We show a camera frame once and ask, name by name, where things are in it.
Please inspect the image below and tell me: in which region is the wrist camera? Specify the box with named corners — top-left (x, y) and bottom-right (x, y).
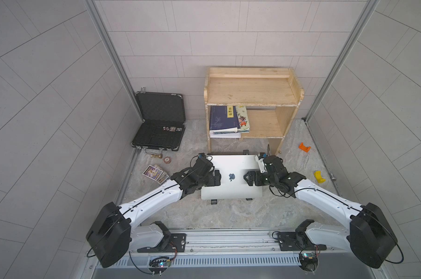
top-left (255, 152), bottom-right (267, 173)
top-left (198, 153), bottom-right (213, 161)

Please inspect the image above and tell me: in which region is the black laptop stand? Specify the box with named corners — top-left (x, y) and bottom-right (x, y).
top-left (210, 149), bottom-right (252, 205)

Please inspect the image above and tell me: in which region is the orange plastic clip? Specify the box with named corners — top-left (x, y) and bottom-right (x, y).
top-left (298, 143), bottom-right (311, 153)

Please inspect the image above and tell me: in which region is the yellow plastic clip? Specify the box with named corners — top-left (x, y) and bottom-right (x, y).
top-left (314, 171), bottom-right (326, 184)

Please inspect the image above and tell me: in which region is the aluminium mounting rail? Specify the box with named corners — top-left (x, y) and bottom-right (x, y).
top-left (86, 228), bottom-right (377, 257)

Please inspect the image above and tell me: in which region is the open black briefcase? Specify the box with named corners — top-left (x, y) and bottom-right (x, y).
top-left (131, 91), bottom-right (186, 151)

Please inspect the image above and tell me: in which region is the left circuit board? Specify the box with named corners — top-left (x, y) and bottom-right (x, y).
top-left (148, 256), bottom-right (173, 276)

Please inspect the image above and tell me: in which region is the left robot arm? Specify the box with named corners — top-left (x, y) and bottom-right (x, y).
top-left (86, 153), bottom-right (220, 268)

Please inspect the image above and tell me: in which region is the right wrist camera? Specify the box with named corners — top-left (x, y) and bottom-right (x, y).
top-left (255, 152), bottom-right (267, 173)

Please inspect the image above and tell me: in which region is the white book stack bottom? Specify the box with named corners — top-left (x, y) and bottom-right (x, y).
top-left (209, 132), bottom-right (241, 138)

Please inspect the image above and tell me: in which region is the stack of picture cards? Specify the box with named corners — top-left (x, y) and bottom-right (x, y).
top-left (143, 165), bottom-right (170, 185)

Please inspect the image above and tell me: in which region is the colourful illustrated book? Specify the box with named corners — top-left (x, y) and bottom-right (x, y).
top-left (235, 106), bottom-right (250, 133)

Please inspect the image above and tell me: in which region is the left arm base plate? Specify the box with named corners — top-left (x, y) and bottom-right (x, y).
top-left (137, 233), bottom-right (187, 253)

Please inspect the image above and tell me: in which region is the circuit board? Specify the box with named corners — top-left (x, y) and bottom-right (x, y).
top-left (299, 251), bottom-right (318, 273)
top-left (148, 256), bottom-right (173, 276)

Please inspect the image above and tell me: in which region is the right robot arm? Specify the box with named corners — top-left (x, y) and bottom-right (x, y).
top-left (244, 155), bottom-right (399, 269)

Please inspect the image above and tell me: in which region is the wooden two-tier shelf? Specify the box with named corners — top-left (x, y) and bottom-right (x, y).
top-left (203, 67), bottom-right (305, 155)

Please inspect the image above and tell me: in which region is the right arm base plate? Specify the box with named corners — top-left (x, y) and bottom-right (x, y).
top-left (272, 231), bottom-right (316, 252)

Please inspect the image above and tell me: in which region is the small brown tape roll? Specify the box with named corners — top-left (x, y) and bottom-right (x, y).
top-left (163, 156), bottom-right (172, 164)

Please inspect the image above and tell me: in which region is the silver laptop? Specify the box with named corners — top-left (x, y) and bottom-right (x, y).
top-left (201, 155), bottom-right (263, 201)

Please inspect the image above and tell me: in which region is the right circuit board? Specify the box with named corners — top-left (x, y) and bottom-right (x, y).
top-left (299, 251), bottom-right (318, 273)

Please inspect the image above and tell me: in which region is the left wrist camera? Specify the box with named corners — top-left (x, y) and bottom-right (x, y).
top-left (198, 153), bottom-right (213, 161)

